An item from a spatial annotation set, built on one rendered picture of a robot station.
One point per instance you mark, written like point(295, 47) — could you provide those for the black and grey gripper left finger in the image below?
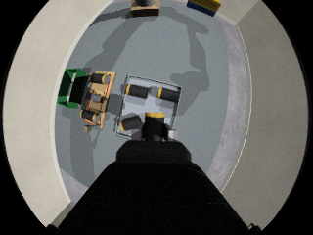
point(138, 133)

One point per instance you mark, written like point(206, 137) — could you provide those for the green open-top box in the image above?
point(71, 88)

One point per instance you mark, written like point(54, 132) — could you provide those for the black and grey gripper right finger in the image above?
point(169, 134)

